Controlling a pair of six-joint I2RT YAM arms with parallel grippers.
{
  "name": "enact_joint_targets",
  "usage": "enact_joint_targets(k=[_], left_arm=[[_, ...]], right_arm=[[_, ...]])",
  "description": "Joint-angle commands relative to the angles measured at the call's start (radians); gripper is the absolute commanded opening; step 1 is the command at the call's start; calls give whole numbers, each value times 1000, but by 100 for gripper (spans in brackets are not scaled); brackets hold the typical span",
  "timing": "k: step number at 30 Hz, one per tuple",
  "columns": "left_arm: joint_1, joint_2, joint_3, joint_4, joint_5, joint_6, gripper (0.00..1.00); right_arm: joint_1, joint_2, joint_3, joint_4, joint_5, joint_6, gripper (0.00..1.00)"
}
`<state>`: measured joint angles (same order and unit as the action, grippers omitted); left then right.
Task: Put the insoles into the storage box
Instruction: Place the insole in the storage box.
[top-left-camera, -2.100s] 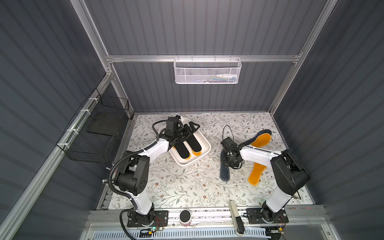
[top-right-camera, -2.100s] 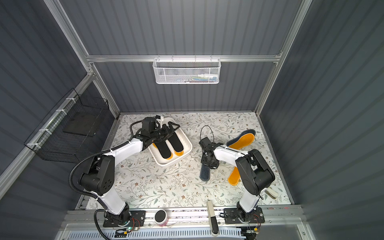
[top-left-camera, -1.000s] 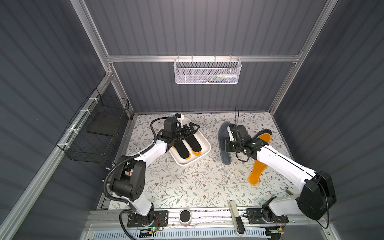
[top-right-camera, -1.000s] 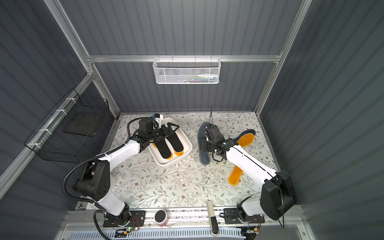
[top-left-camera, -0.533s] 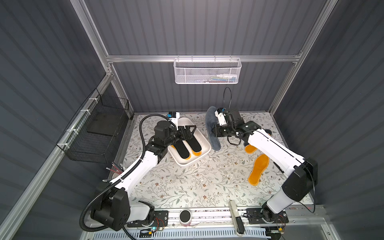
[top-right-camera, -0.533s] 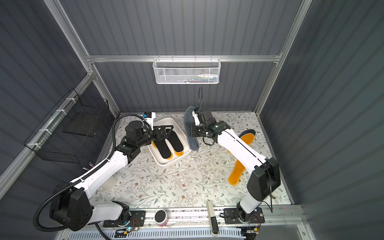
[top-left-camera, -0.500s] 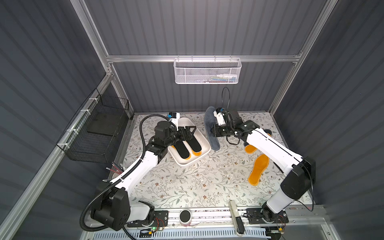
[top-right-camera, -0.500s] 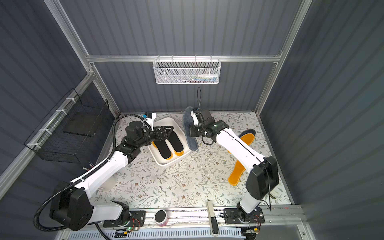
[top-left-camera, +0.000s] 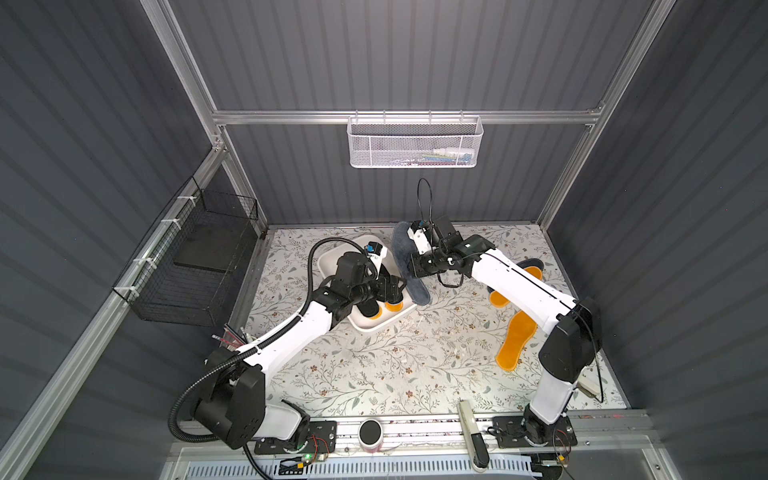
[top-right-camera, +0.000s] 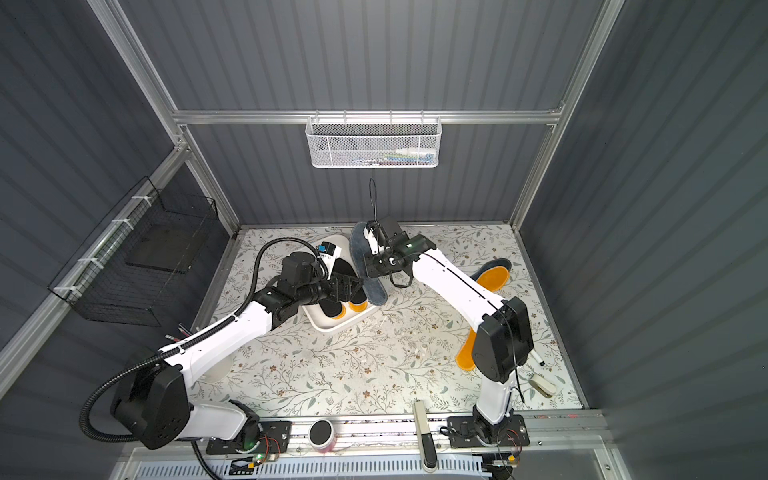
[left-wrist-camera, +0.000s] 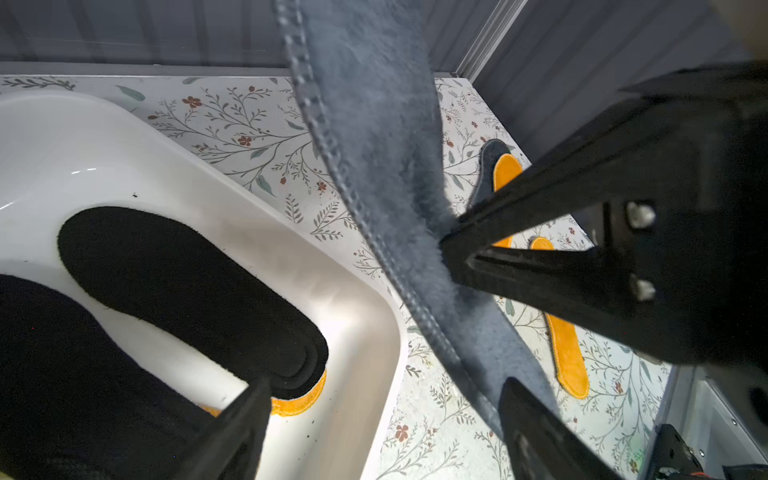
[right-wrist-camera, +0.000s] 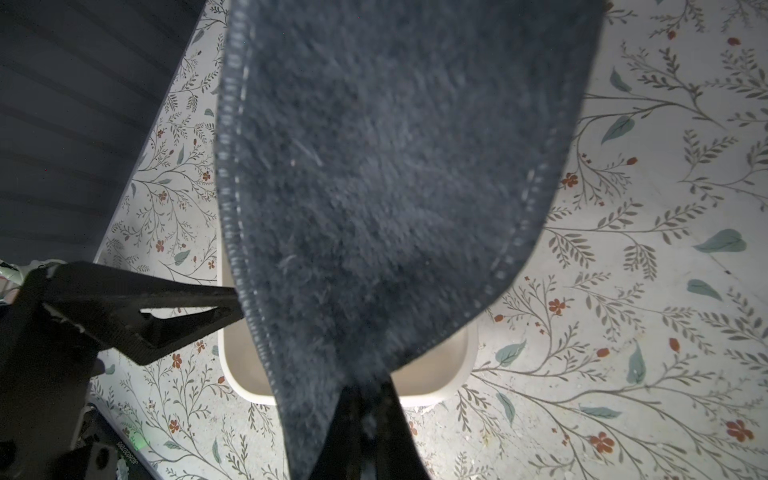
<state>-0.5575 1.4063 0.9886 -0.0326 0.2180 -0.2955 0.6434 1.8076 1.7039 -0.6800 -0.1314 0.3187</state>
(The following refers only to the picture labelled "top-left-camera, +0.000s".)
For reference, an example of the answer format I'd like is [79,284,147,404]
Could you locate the orange insole box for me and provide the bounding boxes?
[384,302,404,312]

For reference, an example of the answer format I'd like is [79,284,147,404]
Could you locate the grey fleece insole front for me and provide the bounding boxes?
[391,221,431,306]

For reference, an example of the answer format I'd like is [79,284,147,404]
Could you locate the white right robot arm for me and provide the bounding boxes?
[407,227,600,446]

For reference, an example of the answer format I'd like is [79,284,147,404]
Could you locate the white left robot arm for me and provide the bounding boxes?
[167,241,406,450]

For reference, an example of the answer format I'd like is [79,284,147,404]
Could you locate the white plastic storage box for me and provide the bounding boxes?
[316,234,416,333]

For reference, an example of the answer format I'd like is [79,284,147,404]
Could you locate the white black handheld scraper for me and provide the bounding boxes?
[458,400,490,473]

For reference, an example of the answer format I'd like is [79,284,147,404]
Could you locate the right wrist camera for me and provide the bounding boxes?
[407,220,433,255]

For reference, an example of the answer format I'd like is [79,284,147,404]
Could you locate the white wire wall basket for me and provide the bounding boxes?
[346,113,484,169]

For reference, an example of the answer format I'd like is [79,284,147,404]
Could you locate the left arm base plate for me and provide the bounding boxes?
[253,420,338,455]

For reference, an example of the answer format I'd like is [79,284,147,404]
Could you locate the black wire side basket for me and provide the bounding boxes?
[113,182,259,327]

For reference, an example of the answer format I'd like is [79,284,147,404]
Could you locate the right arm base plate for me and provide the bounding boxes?
[487,415,578,450]

